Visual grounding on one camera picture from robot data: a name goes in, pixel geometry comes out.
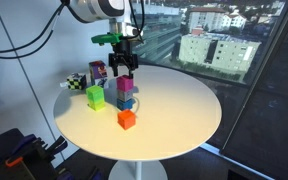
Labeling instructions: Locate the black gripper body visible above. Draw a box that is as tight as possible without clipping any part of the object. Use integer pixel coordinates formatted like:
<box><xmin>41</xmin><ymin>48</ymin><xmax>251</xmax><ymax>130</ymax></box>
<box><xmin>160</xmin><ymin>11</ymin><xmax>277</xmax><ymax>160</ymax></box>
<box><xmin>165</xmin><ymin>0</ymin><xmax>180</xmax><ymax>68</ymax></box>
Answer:
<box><xmin>108</xmin><ymin>35</ymin><xmax>139</xmax><ymax>71</ymax></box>

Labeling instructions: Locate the pink block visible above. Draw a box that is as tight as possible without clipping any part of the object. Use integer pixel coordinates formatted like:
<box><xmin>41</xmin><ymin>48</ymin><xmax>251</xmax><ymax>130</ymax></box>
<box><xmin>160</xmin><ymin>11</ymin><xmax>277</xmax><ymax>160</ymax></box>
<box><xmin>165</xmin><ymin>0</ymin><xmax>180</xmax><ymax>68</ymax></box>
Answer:
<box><xmin>116</xmin><ymin>75</ymin><xmax>135</xmax><ymax>93</ymax></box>

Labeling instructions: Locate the grey block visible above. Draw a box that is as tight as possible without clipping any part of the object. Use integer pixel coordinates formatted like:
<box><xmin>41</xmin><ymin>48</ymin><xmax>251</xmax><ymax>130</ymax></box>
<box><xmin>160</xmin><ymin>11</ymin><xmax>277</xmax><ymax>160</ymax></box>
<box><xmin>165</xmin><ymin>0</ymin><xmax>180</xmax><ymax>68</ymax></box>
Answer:
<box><xmin>117</xmin><ymin>89</ymin><xmax>134</xmax><ymax>103</ymax></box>

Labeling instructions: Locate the green block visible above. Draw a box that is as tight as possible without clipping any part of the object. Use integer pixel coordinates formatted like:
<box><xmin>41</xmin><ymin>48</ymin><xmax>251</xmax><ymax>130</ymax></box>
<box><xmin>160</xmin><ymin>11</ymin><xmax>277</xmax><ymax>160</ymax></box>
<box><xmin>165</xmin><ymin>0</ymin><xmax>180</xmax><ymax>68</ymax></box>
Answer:
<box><xmin>85</xmin><ymin>85</ymin><xmax>105</xmax><ymax>103</ymax></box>

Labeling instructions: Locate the blue block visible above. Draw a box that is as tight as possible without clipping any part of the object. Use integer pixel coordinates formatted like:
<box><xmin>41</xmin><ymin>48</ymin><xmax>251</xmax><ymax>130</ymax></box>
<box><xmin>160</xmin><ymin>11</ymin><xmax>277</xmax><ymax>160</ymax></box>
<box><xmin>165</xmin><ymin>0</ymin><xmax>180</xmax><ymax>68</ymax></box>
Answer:
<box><xmin>116</xmin><ymin>98</ymin><xmax>136</xmax><ymax>112</ymax></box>

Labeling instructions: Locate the yellow-green block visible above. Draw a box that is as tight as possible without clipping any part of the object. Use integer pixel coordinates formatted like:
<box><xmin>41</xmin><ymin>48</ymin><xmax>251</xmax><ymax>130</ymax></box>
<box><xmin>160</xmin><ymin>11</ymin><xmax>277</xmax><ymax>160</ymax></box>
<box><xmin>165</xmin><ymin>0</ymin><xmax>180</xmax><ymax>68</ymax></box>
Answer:
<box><xmin>87</xmin><ymin>99</ymin><xmax>106</xmax><ymax>112</ymax></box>

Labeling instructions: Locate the orange block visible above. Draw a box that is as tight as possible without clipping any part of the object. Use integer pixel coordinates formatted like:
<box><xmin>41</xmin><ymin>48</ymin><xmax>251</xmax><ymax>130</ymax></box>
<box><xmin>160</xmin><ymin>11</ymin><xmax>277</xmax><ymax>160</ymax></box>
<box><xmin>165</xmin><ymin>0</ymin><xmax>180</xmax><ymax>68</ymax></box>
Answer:
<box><xmin>117</xmin><ymin>109</ymin><xmax>137</xmax><ymax>131</ymax></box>

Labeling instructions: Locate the orange purple soft cube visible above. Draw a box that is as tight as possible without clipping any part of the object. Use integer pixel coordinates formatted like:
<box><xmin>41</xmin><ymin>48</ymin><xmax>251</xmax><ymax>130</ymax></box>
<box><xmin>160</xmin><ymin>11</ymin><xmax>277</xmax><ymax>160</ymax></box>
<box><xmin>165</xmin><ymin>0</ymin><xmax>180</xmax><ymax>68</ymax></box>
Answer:
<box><xmin>88</xmin><ymin>60</ymin><xmax>108</xmax><ymax>81</ymax></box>

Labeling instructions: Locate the white table base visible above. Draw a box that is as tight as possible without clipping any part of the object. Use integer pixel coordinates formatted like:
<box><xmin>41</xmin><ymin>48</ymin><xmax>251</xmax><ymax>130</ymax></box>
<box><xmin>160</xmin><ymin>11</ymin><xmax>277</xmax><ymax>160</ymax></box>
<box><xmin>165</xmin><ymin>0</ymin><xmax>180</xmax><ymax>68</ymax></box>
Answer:
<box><xmin>108</xmin><ymin>159</ymin><xmax>168</xmax><ymax>180</ymax></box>

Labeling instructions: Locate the black tool cart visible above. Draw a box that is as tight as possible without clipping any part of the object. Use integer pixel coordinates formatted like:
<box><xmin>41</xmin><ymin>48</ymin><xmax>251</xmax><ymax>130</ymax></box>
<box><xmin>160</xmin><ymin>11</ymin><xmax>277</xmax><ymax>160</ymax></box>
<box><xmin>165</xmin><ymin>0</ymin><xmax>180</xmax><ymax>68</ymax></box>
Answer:
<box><xmin>0</xmin><ymin>128</ymin><xmax>102</xmax><ymax>180</ymax></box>

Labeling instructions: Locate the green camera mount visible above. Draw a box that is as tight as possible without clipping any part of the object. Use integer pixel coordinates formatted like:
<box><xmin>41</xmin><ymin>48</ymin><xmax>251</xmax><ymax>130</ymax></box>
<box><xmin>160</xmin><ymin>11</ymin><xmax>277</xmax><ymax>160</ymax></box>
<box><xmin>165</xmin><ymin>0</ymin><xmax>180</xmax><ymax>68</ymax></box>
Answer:
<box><xmin>90</xmin><ymin>32</ymin><xmax>123</xmax><ymax>47</ymax></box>

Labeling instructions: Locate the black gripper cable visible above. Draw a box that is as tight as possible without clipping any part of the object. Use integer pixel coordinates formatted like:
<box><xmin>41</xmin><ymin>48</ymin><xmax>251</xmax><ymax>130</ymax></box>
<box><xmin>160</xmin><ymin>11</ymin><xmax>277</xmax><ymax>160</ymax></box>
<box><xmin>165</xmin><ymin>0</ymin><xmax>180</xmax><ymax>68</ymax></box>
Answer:
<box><xmin>128</xmin><ymin>0</ymin><xmax>146</xmax><ymax>44</ymax></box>

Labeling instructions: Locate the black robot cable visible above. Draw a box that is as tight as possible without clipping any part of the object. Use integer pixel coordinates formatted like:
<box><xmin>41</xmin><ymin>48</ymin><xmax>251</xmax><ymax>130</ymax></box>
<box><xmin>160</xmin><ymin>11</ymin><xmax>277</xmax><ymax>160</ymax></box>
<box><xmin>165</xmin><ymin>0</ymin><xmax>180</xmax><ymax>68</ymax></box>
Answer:
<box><xmin>0</xmin><ymin>3</ymin><xmax>68</xmax><ymax>60</ymax></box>
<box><xmin>0</xmin><ymin>0</ymin><xmax>68</xmax><ymax>55</ymax></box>

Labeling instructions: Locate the orange handled clamp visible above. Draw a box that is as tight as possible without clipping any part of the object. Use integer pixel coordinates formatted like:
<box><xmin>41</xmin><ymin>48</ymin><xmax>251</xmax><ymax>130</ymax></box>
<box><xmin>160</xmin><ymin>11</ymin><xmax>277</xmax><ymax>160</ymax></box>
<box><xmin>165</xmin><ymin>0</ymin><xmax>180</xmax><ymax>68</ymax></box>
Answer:
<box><xmin>4</xmin><ymin>138</ymin><xmax>57</xmax><ymax>168</ymax></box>

